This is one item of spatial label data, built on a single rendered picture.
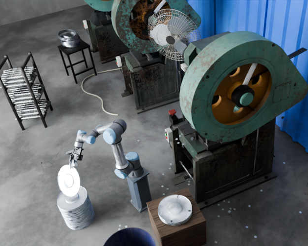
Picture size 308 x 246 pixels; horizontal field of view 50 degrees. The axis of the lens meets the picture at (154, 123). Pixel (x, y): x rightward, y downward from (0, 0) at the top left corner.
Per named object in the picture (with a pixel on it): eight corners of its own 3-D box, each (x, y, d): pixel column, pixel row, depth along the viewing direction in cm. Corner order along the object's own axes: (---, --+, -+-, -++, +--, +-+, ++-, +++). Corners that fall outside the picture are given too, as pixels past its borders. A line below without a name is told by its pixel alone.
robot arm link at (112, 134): (135, 171, 295) (122, 123, 263) (125, 182, 286) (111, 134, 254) (125, 167, 302) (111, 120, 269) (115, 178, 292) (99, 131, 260)
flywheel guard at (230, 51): (193, 157, 250) (188, 60, 199) (177, 135, 271) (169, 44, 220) (304, 114, 273) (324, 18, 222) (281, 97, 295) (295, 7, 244)
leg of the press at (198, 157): (198, 211, 320) (195, 143, 264) (192, 202, 329) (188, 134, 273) (276, 177, 342) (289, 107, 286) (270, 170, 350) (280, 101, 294)
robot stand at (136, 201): (140, 213, 327) (133, 183, 299) (129, 201, 339) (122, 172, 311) (155, 202, 334) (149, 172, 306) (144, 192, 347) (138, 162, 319)
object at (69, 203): (72, 215, 295) (71, 215, 295) (50, 202, 310) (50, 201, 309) (93, 193, 313) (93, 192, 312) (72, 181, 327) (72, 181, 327)
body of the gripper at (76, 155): (76, 161, 293) (79, 148, 294) (69, 158, 297) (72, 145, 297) (81, 161, 300) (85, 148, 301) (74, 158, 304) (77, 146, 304)
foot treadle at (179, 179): (175, 188, 331) (175, 184, 328) (171, 181, 339) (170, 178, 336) (226, 167, 345) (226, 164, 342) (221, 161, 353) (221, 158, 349)
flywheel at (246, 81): (187, 140, 229) (229, 42, 196) (174, 124, 244) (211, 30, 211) (261, 143, 263) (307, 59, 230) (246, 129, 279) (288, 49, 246)
